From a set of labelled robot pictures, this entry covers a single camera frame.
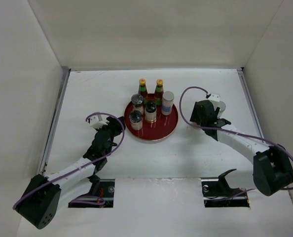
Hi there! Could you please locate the green label sauce bottle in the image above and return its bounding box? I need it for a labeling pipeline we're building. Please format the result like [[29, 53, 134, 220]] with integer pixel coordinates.
[[138, 79, 148, 104], [154, 79, 164, 106]]

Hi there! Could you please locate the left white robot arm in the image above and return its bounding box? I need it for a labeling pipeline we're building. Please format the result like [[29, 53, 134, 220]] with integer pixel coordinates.
[[13, 113, 126, 230]]

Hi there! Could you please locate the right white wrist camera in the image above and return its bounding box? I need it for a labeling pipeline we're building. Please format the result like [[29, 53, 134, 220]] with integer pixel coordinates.
[[206, 92, 220, 103]]

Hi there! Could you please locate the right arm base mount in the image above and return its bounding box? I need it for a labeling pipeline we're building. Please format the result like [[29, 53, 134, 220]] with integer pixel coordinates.
[[201, 169, 250, 208]]

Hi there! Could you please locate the purple cable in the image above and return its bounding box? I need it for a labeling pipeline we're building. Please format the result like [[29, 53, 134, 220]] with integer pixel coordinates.
[[12, 112, 125, 212], [179, 86, 293, 202]]

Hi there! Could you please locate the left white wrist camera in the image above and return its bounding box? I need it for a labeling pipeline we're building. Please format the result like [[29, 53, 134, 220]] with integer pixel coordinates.
[[85, 114, 107, 130]]

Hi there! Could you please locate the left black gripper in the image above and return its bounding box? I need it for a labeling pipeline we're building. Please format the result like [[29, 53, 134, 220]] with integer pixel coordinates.
[[95, 117, 124, 156]]

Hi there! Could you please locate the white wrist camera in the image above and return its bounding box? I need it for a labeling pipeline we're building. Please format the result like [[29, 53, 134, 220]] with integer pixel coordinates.
[[206, 92, 220, 103], [85, 114, 107, 130]]

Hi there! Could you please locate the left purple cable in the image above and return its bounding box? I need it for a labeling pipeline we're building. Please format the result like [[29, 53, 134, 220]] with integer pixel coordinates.
[[12, 112, 125, 212]]

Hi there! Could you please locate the silver lid jar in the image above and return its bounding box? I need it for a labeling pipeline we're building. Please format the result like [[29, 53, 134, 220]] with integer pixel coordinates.
[[161, 91, 174, 116], [218, 101, 226, 116]]

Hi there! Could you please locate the black cap spice jar front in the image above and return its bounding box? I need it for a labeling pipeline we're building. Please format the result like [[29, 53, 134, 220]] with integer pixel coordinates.
[[145, 101, 157, 122]]

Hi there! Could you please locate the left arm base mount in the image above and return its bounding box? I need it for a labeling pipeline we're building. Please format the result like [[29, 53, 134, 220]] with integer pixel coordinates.
[[68, 175, 115, 208]]

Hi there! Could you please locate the red round tray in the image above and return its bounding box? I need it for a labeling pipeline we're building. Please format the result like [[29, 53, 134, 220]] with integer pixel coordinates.
[[124, 94, 179, 141]]

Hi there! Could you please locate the black cap glass shaker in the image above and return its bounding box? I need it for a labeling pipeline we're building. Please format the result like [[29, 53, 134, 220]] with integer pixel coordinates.
[[129, 110, 143, 131]]

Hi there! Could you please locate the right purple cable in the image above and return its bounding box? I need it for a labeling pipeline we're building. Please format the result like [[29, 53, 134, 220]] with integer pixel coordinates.
[[179, 86, 293, 202]]

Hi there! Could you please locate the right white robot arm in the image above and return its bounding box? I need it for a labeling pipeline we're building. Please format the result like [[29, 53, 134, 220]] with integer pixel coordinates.
[[190, 100, 293, 196]]

